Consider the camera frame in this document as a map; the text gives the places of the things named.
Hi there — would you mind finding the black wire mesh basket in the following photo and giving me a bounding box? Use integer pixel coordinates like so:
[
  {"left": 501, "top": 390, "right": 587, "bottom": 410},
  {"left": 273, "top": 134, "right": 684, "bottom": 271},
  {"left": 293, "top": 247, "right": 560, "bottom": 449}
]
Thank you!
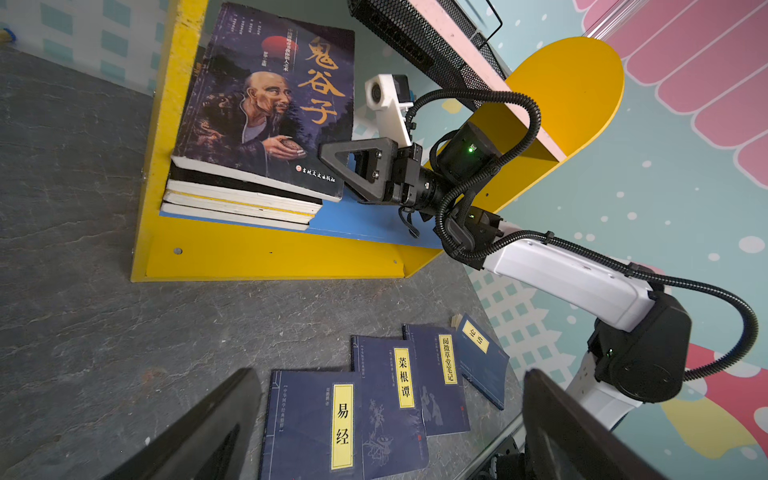
[{"left": 347, "top": 0, "right": 510, "bottom": 90}]

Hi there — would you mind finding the dark portrait cover book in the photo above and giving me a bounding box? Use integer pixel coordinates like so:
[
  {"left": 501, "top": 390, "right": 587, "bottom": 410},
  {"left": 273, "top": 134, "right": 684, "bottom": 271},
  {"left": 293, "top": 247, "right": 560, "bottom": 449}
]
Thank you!
[{"left": 171, "top": 2, "right": 355, "bottom": 202}]

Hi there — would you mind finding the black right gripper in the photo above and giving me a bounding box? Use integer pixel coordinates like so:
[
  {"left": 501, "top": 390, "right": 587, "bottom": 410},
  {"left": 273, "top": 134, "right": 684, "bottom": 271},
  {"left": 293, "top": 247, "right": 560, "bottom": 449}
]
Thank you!
[{"left": 318, "top": 138, "right": 424, "bottom": 207}]

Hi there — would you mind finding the navy book floral cover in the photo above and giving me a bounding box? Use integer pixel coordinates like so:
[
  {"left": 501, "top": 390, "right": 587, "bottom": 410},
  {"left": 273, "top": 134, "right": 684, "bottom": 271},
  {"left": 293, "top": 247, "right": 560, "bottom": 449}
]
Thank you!
[{"left": 352, "top": 335, "right": 429, "bottom": 479}]

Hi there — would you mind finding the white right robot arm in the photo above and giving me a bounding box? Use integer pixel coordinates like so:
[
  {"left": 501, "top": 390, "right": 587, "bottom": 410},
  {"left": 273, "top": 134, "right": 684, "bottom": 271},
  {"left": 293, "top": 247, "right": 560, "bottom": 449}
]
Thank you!
[{"left": 318, "top": 89, "right": 759, "bottom": 428}]

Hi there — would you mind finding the yellow bookshelf with coloured shelves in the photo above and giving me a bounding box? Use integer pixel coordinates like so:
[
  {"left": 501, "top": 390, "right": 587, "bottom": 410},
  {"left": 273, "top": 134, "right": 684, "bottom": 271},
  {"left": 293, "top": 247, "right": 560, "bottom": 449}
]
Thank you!
[{"left": 130, "top": 1, "right": 625, "bottom": 282}]

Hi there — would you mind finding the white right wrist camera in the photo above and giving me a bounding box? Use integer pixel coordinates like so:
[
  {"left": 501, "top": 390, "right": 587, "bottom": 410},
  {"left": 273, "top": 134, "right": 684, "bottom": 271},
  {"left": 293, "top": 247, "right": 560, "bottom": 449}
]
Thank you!
[{"left": 365, "top": 74, "right": 413, "bottom": 148}]

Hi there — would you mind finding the navy book at right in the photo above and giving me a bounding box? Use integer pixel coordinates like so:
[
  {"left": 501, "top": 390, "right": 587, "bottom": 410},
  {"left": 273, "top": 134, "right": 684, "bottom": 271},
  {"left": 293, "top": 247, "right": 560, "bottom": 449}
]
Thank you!
[{"left": 451, "top": 314, "right": 509, "bottom": 410}]

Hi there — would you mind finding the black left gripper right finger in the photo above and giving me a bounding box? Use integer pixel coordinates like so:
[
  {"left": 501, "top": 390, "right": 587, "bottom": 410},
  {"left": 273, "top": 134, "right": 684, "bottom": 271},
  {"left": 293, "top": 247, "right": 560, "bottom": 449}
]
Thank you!
[{"left": 523, "top": 369, "right": 664, "bottom": 480}]

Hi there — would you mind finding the black wolf cover book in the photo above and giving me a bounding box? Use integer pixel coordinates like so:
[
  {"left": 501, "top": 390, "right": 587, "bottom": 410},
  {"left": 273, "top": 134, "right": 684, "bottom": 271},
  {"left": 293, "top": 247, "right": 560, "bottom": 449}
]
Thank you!
[{"left": 160, "top": 202, "right": 309, "bottom": 231}]

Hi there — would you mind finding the black antler cover book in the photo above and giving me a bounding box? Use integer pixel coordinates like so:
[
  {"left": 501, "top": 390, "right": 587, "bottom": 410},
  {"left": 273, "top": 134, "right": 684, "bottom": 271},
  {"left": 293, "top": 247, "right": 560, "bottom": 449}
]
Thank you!
[{"left": 166, "top": 164, "right": 323, "bottom": 215}]

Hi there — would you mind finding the navy book under black book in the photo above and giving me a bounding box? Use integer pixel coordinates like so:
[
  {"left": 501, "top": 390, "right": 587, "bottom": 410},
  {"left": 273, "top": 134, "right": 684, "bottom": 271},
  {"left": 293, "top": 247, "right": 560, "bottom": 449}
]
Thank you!
[{"left": 403, "top": 324, "right": 471, "bottom": 436}]

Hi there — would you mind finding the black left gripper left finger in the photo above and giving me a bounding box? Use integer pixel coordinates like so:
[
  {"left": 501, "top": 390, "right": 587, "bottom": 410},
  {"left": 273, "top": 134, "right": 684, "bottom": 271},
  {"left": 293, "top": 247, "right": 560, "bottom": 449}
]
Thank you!
[{"left": 105, "top": 368, "right": 261, "bottom": 479}]

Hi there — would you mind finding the yellow cartoon cover book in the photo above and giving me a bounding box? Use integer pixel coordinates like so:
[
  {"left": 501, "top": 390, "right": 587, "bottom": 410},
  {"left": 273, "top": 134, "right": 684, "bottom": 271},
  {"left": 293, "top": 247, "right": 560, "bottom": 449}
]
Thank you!
[{"left": 163, "top": 191, "right": 315, "bottom": 224}]

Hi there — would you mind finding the navy book yellow label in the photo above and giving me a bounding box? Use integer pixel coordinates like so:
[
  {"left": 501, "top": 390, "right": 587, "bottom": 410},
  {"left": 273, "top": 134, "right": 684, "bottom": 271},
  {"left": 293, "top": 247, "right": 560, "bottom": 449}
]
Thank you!
[{"left": 259, "top": 370, "right": 364, "bottom": 479}]

